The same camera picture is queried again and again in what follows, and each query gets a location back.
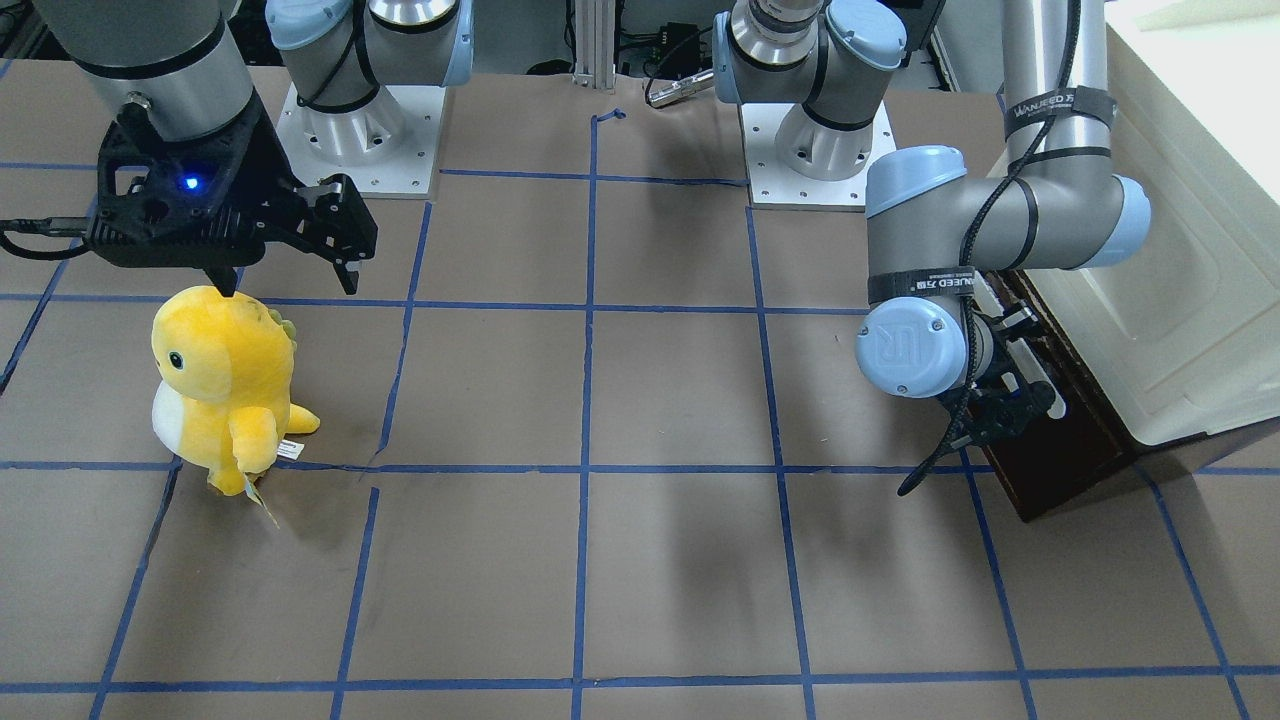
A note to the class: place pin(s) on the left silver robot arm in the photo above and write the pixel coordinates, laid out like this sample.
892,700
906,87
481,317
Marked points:
932,227

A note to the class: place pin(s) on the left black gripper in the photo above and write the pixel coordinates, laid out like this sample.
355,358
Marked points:
1003,403

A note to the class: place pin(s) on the cream plastic storage box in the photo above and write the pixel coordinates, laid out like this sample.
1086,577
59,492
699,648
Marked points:
1183,338

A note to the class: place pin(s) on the yellow plush dinosaur toy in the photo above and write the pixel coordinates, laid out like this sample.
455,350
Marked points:
224,402

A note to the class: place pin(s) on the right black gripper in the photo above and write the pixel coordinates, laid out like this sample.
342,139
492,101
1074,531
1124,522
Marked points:
267,160

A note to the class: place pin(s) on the aluminium frame post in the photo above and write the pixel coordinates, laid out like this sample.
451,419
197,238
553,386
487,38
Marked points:
595,41

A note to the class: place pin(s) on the white drawer handle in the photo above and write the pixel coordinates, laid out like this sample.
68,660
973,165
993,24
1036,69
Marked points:
1031,366

